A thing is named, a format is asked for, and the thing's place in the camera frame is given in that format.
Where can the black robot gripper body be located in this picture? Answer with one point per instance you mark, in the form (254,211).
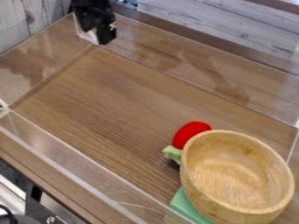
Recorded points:
(101,7)

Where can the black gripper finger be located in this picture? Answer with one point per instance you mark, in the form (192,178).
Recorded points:
(85,16)
(105,31)

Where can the red plush strawberry toy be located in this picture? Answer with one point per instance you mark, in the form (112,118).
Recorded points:
(172,152)

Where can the wooden bowl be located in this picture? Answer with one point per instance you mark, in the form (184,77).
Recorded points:
(234,178)

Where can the green foam block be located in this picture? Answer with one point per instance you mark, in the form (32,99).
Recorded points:
(182,207)

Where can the clear acrylic corner bracket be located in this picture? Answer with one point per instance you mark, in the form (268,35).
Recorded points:
(89,35)

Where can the clear acrylic front wall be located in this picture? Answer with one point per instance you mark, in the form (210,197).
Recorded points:
(82,185)

